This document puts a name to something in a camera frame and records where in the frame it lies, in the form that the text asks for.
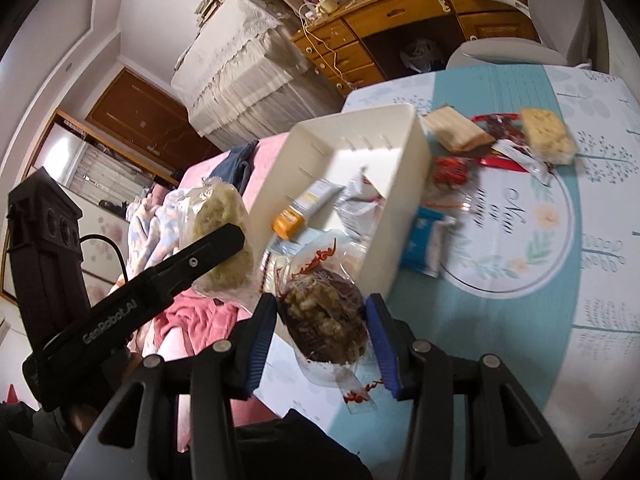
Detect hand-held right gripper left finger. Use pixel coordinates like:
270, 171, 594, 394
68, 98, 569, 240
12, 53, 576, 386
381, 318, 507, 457
60, 292, 278, 480

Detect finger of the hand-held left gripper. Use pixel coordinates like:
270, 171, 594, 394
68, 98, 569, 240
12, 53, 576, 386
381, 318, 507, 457
125, 223, 247, 304

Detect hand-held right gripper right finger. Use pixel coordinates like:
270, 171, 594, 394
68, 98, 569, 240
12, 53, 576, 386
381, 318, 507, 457
364, 292, 581, 480

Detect pale noodle cake packet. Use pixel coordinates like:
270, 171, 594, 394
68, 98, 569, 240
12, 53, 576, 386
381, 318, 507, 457
179, 177, 256, 306

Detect clear nut bar packet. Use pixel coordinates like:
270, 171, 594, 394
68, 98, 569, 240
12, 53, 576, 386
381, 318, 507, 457
277, 230, 386, 411

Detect orange snack packet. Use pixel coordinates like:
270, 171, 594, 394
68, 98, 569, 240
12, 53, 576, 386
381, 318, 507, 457
271, 178, 346, 240

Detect blue white snack packet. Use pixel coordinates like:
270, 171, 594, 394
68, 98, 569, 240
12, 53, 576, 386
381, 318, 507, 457
400, 207, 458, 278

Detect red white snack packet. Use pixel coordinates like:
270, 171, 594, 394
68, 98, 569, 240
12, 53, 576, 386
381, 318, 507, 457
332, 170, 388, 241

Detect red candy packet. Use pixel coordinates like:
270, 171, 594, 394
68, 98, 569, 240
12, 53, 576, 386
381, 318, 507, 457
431, 155, 476, 191

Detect white plastic storage box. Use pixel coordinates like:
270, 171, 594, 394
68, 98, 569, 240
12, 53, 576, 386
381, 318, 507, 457
244, 102, 434, 311

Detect wafer biscuit packet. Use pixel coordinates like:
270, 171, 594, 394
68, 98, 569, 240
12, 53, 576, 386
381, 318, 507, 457
420, 105, 496, 153

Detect white snack sachet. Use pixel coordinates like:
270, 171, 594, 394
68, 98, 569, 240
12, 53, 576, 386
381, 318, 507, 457
492, 140, 556, 183

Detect dark red snack packet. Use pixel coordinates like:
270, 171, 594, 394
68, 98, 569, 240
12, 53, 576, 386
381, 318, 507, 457
470, 112, 531, 173

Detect yellow cake packet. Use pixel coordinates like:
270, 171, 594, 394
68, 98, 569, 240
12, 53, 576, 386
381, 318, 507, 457
520, 107, 578, 166

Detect pink blanket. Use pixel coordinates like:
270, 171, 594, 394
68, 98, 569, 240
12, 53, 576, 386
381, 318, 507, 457
120, 137, 291, 453

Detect white fleece garment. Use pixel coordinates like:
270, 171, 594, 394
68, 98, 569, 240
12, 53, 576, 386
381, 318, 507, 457
125, 187, 188, 281

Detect blue jeans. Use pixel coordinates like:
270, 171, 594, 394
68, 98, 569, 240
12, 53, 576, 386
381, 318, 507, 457
215, 140, 261, 196

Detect tree print tablecloth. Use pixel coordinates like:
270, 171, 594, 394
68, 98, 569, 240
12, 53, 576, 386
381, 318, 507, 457
252, 62, 640, 466

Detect brown wooden door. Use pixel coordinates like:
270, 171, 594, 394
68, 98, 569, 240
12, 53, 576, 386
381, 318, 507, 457
86, 67, 221, 186

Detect lace cloth covered furniture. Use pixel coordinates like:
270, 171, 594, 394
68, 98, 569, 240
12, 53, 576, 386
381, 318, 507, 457
171, 0, 346, 153

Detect stack of flat books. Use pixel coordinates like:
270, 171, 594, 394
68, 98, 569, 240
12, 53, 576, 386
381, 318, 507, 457
192, 0, 221, 31

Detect black trash bag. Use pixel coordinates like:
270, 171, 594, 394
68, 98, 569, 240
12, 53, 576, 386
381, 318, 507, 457
399, 37, 446, 78

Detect grey office chair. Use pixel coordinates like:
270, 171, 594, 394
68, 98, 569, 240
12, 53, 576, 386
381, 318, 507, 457
445, 0, 608, 71

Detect wooden desk with drawers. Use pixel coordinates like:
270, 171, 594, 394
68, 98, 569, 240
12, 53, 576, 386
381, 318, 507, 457
291, 0, 543, 98

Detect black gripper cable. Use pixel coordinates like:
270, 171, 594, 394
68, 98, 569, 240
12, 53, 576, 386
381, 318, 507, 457
80, 234, 128, 283

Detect white charging cable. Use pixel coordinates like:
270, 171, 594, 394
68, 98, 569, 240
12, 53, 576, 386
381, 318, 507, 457
299, 2, 351, 92

